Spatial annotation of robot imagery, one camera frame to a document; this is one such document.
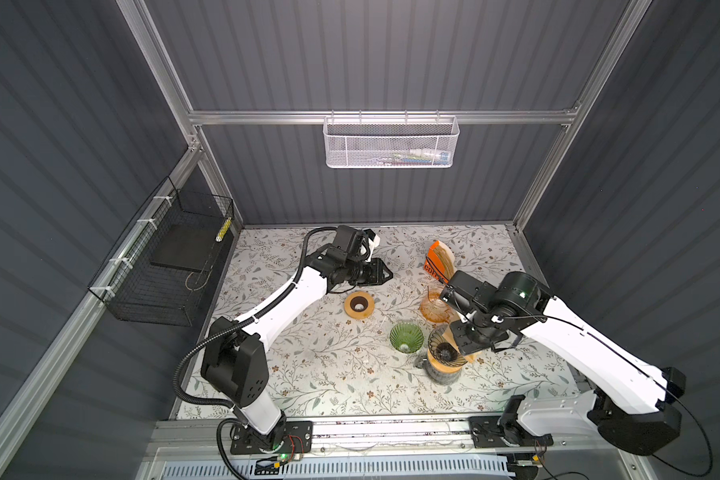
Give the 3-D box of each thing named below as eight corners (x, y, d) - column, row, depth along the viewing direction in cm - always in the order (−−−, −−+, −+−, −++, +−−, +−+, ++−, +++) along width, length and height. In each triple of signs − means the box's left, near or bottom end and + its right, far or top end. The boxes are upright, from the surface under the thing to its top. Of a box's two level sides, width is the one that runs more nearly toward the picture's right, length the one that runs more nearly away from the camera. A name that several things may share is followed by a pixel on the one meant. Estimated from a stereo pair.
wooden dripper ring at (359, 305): (344, 318, 97) (343, 314, 95) (345, 295, 102) (345, 291, 100) (374, 318, 97) (374, 314, 95) (374, 295, 102) (374, 291, 100)
